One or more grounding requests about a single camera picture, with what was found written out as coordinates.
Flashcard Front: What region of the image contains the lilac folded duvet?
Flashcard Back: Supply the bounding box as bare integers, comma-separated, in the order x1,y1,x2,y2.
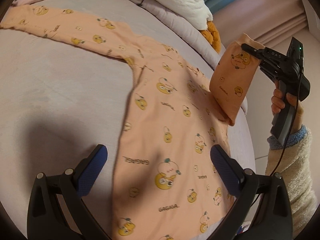
92,0,249,111

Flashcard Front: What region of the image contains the person's right hand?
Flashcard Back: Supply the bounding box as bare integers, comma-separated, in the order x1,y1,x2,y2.
271,80,304,131

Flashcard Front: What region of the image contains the right cream fleece sleeve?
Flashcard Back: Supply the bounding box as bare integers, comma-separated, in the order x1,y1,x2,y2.
265,125,318,238

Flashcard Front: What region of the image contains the white wardrobe door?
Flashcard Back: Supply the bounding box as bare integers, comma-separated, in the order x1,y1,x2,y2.
302,0,320,41

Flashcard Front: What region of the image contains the orange cartoon print baby garment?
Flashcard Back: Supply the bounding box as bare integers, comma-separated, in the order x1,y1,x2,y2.
1,5,263,239

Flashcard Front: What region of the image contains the pink curtain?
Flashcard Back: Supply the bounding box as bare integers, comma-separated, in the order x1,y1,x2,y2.
214,0,308,47

